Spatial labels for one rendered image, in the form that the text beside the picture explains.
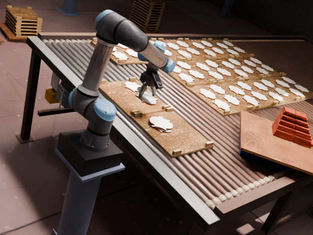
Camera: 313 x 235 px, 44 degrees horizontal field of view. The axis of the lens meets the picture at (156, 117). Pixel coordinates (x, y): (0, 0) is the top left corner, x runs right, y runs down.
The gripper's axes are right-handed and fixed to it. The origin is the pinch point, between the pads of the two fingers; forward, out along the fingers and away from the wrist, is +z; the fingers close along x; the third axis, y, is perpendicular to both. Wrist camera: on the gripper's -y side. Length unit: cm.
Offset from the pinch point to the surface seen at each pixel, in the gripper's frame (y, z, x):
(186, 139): -30.7, 12.4, -12.0
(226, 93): 9, 12, -93
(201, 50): 87, 11, -140
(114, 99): 19.9, 11.9, 7.9
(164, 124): -16.4, 9.7, -4.5
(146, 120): -6.6, 12.2, 0.9
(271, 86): 10, 10, -157
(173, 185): -59, 15, 23
